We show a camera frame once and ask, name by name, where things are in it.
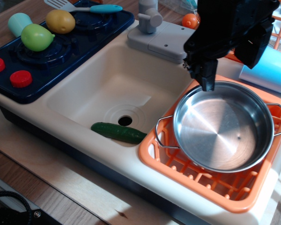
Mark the orange toy fruit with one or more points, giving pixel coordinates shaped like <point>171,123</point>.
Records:
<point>190,21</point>

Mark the stainless steel pan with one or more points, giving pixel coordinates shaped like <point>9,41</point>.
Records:
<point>227,130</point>

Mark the spatula with blue handle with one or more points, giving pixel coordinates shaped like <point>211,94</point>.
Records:
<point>97,9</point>

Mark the red stove knob right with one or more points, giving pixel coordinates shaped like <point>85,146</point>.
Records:
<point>21,79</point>

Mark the light blue plastic cup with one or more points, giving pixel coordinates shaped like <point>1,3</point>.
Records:
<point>267,73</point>

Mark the dark blue toy stove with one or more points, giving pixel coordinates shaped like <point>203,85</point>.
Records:
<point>65,54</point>

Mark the green toy pear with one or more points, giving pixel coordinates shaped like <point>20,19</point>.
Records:
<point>36,38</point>

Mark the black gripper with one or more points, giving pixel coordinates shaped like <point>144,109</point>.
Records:
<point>244,26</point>

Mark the grey toy faucet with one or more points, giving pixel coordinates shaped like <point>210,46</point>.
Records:
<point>155,36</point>

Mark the green toy cucumber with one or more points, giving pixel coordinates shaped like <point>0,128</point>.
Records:
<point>118,132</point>

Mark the orange plastic drying rack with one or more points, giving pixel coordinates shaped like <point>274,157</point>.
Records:
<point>236,192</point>

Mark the mint green plastic cup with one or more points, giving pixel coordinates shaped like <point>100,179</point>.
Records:
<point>18,22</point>

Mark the yellow-brown toy potato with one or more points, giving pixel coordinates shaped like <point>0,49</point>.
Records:
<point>60,21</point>

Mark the cream toy sink unit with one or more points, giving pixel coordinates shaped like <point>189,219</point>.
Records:
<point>123,86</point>

